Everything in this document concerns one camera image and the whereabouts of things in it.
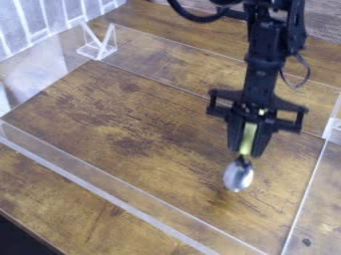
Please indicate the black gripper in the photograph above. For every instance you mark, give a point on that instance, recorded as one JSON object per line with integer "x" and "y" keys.
{"x": 254, "y": 105}

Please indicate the green handled metal spoon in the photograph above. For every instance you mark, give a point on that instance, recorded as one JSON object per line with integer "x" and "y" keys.
{"x": 240, "y": 172}

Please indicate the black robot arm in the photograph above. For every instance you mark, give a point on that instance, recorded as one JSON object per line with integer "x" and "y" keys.
{"x": 276, "y": 31}

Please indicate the clear acrylic front barrier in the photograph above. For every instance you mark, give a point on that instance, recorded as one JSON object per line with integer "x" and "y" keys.
{"x": 181, "y": 225}

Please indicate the clear acrylic barrier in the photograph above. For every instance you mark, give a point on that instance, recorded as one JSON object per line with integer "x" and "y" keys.
{"x": 181, "y": 225}
{"x": 315, "y": 234}

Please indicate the clear acrylic right barrier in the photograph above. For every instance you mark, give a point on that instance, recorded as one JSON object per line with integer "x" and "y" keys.
{"x": 315, "y": 234}

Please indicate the clear acrylic triangular bracket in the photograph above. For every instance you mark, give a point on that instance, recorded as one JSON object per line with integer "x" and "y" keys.
{"x": 98, "y": 49}

